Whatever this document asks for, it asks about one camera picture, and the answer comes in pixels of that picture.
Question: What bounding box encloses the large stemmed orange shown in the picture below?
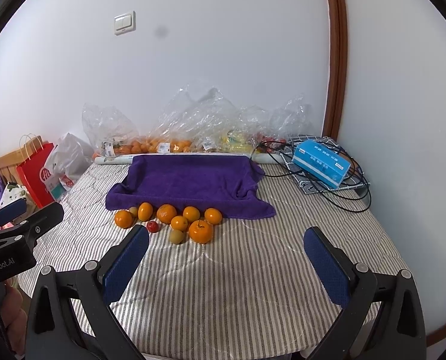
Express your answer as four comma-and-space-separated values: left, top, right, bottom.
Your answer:
188, 219, 213, 244

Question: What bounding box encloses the person's left hand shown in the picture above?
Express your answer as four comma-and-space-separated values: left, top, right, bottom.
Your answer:
0, 280, 28, 356

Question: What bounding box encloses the brown paper bag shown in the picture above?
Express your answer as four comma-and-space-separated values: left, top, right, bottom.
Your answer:
0, 134, 46, 185

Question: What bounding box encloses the red paper bag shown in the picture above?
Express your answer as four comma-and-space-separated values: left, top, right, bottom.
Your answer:
16, 134, 54, 208

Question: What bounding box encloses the white plastic bag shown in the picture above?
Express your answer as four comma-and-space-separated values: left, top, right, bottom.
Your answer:
40, 133, 94, 202

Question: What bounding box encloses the small green fruit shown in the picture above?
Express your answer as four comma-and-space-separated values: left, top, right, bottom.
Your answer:
128, 206, 138, 218

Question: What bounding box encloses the oval orange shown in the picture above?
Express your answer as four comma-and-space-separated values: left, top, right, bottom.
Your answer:
137, 202, 153, 222

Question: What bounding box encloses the small red fruit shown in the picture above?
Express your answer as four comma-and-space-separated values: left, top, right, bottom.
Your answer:
146, 220, 159, 233

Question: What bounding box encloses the clear bag of tangerines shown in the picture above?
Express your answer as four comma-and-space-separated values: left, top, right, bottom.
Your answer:
81, 103, 151, 158

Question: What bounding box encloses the yellow-green fruit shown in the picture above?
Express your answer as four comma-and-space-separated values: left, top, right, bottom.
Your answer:
168, 230, 186, 245

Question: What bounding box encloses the small orange tangerine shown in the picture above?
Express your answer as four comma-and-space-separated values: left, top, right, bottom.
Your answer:
170, 215, 189, 232

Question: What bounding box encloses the striped bed cover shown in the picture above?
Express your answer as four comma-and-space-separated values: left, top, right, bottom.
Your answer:
16, 158, 410, 360

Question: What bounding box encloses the patterned black white cloth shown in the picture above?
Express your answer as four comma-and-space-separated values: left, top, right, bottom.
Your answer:
280, 135, 369, 194

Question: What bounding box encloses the blue tissue box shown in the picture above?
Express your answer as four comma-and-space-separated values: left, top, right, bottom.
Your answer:
292, 140, 350, 189

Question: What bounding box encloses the purple towel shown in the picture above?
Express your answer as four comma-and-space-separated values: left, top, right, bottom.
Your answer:
105, 154, 276, 220

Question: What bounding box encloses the clear bag of oranges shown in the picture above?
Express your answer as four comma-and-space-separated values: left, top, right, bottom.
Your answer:
148, 84, 239, 153

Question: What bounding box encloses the clear bag of bananas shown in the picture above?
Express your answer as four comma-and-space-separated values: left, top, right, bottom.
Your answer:
203, 106, 270, 154

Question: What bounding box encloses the clear bag of red fruit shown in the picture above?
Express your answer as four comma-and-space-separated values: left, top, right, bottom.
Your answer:
254, 96, 312, 146

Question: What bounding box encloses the white wall switch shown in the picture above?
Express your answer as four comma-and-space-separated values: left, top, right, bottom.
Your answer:
113, 10, 136, 36

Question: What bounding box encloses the black cable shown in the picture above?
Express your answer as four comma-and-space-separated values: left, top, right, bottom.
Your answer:
250, 140, 373, 214

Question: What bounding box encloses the brown wooden door frame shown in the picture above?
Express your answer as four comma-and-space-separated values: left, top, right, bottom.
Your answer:
322, 0, 348, 140

